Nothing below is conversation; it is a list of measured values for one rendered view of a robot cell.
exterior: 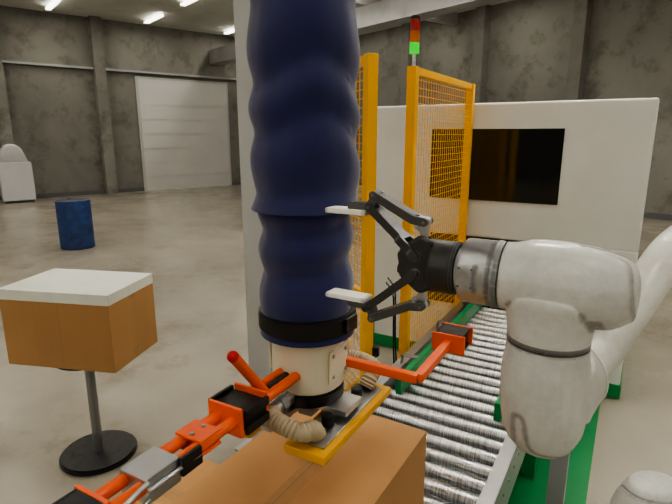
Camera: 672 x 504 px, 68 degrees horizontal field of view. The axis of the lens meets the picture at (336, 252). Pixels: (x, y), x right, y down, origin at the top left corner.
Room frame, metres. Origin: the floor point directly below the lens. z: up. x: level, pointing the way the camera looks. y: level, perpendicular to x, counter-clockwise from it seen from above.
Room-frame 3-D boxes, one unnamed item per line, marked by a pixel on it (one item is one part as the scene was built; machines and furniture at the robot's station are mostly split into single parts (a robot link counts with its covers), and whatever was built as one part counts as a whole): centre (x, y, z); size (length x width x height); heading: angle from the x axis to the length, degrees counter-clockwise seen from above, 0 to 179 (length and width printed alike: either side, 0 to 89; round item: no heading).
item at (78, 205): (7.90, 4.16, 0.39); 0.52 x 0.51 x 0.77; 40
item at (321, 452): (1.06, -0.02, 1.13); 0.34 x 0.10 x 0.05; 150
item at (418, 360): (2.88, -0.67, 0.60); 1.60 x 0.11 x 0.09; 150
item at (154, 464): (0.70, 0.30, 1.23); 0.07 x 0.07 x 0.04; 60
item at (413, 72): (3.17, -0.66, 1.05); 1.17 x 0.10 x 2.10; 150
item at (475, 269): (0.66, -0.20, 1.58); 0.09 x 0.06 x 0.09; 149
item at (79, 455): (2.51, 1.34, 0.31); 0.40 x 0.40 x 0.62
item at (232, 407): (0.89, 0.19, 1.23); 0.10 x 0.08 x 0.06; 60
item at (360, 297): (0.76, -0.02, 1.51); 0.07 x 0.03 x 0.01; 59
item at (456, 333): (1.24, -0.31, 1.23); 0.09 x 0.08 x 0.05; 60
